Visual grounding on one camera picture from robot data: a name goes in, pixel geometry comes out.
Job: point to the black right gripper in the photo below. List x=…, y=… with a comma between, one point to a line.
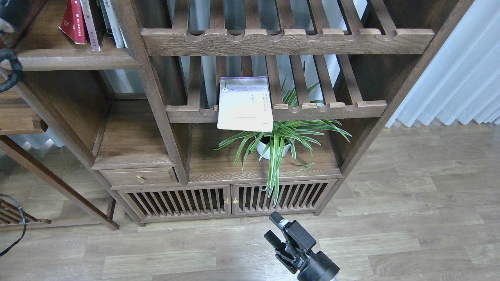
x=295, y=253

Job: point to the pale purple white book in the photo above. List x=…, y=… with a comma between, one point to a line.
x=244, y=104

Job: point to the maroon book white characters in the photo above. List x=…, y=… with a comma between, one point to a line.
x=94, y=22

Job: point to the red textbook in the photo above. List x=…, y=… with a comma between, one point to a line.
x=73, y=22

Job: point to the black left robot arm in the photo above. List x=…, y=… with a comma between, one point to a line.
x=13, y=14

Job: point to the right slatted cabinet door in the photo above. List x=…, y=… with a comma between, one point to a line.
x=292, y=197

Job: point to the slatted cabinet door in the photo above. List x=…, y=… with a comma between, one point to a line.
x=168, y=204
x=292, y=197

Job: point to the green spider plant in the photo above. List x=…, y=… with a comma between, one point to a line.
x=273, y=146

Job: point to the left slatted cabinet door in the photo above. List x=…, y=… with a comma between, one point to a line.
x=168, y=204

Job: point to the brass drawer knob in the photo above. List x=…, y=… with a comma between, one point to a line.
x=140, y=179

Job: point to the dark wooden bookshelf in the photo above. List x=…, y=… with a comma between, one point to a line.
x=155, y=103

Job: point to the small wooden drawer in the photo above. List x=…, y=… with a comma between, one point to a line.
x=127, y=177

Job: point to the white pleated curtain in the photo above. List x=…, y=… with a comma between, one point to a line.
x=462, y=81

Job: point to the white upright book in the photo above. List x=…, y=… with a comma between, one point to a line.
x=116, y=30

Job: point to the dark green upright book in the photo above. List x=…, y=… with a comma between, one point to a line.
x=106, y=19

